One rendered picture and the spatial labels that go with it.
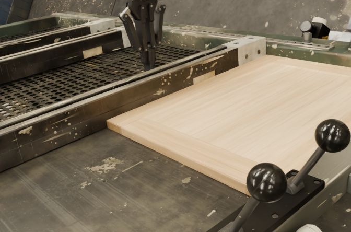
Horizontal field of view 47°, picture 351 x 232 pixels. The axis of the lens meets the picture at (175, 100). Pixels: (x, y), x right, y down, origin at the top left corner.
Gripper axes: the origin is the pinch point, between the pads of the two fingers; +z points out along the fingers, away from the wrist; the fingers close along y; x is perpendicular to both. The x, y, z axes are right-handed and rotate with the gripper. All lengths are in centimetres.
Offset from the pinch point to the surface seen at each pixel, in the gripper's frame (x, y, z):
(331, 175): 55, 12, 3
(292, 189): 54, 20, 2
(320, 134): 58, 21, -7
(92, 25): -72, -26, 3
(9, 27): -131, -12, 7
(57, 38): -72, -10, 5
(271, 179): 60, 32, -8
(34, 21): -131, -26, 7
